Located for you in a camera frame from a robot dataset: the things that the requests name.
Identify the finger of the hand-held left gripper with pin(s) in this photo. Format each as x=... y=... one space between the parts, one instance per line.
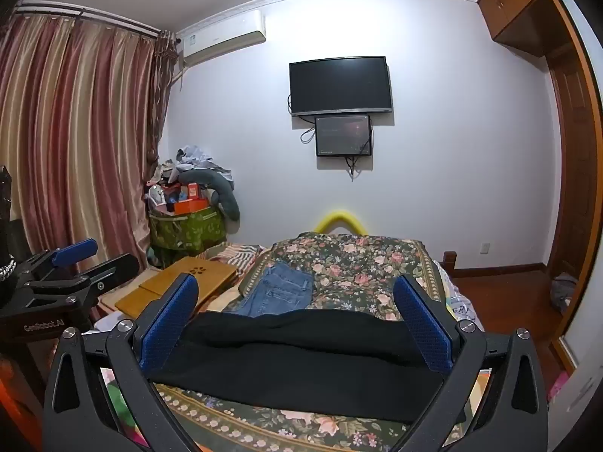
x=113 y=270
x=75 y=250

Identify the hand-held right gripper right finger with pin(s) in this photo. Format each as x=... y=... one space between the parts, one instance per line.
x=424 y=325

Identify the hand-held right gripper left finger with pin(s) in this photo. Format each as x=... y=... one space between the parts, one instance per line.
x=172 y=325

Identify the black pants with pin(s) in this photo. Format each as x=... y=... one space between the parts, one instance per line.
x=292 y=358

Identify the white printed bed sheet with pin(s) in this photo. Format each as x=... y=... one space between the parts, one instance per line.
x=464 y=308

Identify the wooden lap desk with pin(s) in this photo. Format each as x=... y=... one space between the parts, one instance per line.
x=188 y=275

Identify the white cloth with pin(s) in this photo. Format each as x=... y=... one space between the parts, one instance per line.
x=107 y=324

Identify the green storage bag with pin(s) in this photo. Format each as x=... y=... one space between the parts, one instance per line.
x=188 y=230

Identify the orange garment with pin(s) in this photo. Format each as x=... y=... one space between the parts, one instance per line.
x=19 y=405

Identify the floral blanket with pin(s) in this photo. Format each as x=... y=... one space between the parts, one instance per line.
x=358 y=268

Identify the striped cloth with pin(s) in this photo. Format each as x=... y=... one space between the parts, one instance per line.
x=240 y=254

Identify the blue jeans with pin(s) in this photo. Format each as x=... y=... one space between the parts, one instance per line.
x=278 y=292

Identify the small orange box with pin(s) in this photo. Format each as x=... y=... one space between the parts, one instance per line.
x=193 y=191

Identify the striped pink curtain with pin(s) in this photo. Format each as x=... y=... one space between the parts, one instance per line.
x=70 y=127

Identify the grey plush pillow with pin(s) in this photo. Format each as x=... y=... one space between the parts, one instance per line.
x=226 y=197

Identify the yellow foam tube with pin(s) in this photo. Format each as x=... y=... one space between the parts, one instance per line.
x=341 y=214

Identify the pile of clothes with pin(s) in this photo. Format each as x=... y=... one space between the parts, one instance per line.
x=193 y=155

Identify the grey cloth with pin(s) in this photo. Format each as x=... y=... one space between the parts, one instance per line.
x=564 y=292

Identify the small black monitor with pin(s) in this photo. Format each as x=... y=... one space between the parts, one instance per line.
x=341 y=134

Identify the wooden door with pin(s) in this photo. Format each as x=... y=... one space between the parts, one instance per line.
x=572 y=150

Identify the curtain rod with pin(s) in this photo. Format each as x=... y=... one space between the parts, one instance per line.
x=94 y=16

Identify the white air conditioner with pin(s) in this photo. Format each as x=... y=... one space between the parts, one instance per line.
x=221 y=40

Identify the wooden bed post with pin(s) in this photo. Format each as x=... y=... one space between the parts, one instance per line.
x=450 y=263

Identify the black wall television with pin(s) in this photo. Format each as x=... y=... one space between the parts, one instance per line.
x=339 y=84

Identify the wooden wall cabinet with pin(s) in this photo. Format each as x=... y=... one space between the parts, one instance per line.
x=513 y=4

